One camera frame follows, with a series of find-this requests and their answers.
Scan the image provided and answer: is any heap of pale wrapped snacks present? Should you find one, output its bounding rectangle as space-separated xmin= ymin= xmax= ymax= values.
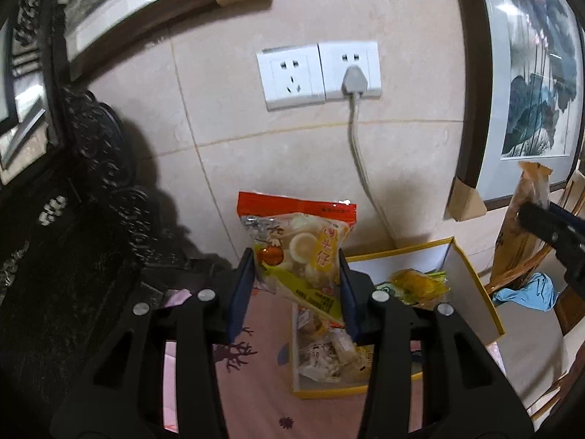
xmin=295 ymin=304 xmax=376 ymax=386

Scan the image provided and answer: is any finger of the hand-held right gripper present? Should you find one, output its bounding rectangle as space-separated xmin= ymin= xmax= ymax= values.
xmin=516 ymin=201 xmax=585 ymax=268

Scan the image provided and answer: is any framed lotus painting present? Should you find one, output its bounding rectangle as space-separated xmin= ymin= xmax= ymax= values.
xmin=450 ymin=0 xmax=585 ymax=212

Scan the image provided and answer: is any brown snack packet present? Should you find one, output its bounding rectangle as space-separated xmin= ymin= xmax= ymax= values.
xmin=490 ymin=161 xmax=554 ymax=287

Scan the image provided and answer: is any blue cloth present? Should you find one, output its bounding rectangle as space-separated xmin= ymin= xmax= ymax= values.
xmin=492 ymin=272 xmax=559 ymax=313

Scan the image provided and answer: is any framed landscape painting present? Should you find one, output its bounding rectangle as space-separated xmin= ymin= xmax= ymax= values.
xmin=52 ymin=0 xmax=271 ymax=79

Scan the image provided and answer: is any clear yellow cake packet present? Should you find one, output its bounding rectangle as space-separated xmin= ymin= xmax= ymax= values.
xmin=388 ymin=269 xmax=451 ymax=307

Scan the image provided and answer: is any pink floral blanket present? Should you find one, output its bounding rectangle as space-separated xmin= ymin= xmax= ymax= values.
xmin=158 ymin=284 xmax=427 ymax=439

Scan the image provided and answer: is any wooden chair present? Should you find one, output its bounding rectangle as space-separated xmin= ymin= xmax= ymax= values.
xmin=483 ymin=178 xmax=585 ymax=424

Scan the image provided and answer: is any red snack bag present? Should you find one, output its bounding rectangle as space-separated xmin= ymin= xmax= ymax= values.
xmin=237 ymin=191 xmax=358 ymax=225

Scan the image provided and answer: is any clear egg print snack packet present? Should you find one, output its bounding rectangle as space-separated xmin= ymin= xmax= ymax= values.
xmin=241 ymin=211 xmax=354 ymax=325

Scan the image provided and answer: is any grey plug with cable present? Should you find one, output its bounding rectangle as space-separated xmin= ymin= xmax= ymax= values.
xmin=342 ymin=66 xmax=398 ymax=248

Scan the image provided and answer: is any dark carved wooden furniture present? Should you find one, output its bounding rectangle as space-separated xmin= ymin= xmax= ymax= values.
xmin=0 ymin=0 xmax=239 ymax=439

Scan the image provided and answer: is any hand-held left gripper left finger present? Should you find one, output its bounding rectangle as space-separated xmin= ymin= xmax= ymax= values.
xmin=52 ymin=247 xmax=255 ymax=439

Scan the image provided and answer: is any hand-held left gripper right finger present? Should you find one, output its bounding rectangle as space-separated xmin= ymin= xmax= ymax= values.
xmin=338 ymin=256 xmax=536 ymax=439

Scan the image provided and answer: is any white wall socket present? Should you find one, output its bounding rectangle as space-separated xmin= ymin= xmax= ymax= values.
xmin=317 ymin=41 xmax=383 ymax=101
xmin=256 ymin=45 xmax=327 ymax=111

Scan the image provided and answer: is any yellow cardboard box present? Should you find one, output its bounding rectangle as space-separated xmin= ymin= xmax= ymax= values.
xmin=292 ymin=236 xmax=506 ymax=399

